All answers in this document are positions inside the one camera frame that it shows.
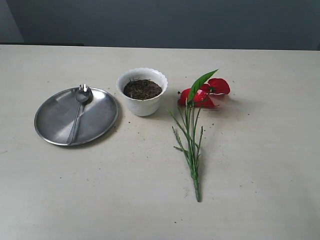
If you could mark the red artificial flower stem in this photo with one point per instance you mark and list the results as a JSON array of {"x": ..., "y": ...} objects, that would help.
[{"x": 189, "y": 105}]

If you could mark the stainless steel spork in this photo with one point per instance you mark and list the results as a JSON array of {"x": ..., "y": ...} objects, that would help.
[{"x": 82, "y": 95}]

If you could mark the white scalloped flower pot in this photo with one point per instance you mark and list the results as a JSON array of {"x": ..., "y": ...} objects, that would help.
[{"x": 139, "y": 107}]

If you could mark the dark contents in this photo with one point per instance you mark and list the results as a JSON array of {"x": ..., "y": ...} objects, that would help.
[{"x": 142, "y": 89}]

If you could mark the round stainless steel plate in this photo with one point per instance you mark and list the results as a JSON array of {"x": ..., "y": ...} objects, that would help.
[{"x": 55, "y": 118}]

